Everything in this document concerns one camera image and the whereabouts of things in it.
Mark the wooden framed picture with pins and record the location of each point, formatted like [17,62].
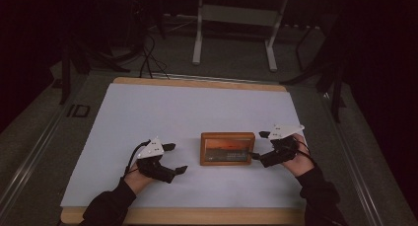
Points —
[203,150]

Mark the sunset picture card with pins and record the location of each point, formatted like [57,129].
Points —
[226,150]

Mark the white desk frame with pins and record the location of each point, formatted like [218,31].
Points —
[236,15]

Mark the black stand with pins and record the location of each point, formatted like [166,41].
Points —
[328,64]
[79,61]

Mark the person's left hand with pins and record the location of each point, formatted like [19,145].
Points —
[138,181]

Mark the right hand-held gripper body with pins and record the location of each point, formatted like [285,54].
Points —
[279,150]

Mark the person's right hand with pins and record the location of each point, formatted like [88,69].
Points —
[300,157]

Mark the white table mat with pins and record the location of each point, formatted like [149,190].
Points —
[184,111]

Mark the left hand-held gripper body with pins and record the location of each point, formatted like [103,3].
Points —
[153,160]

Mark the aluminium floor rail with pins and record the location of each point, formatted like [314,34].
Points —
[29,160]
[355,160]

